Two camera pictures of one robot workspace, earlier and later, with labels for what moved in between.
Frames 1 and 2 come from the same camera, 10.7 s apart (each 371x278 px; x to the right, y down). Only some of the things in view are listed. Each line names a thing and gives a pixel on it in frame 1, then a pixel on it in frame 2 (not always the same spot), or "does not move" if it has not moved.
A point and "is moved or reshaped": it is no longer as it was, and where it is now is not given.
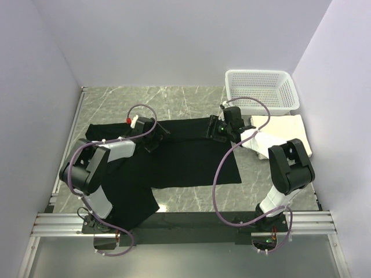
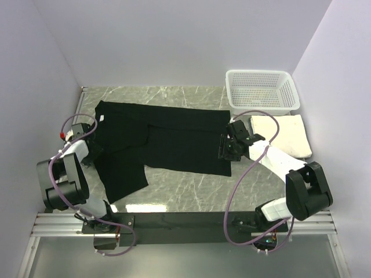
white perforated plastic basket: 275,88 does not move
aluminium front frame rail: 70,225 does not move
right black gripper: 213,122 -> 222,147
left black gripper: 159,133 -> 96,152
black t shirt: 187,157 is moved or reshaped
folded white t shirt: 279,130 does not move
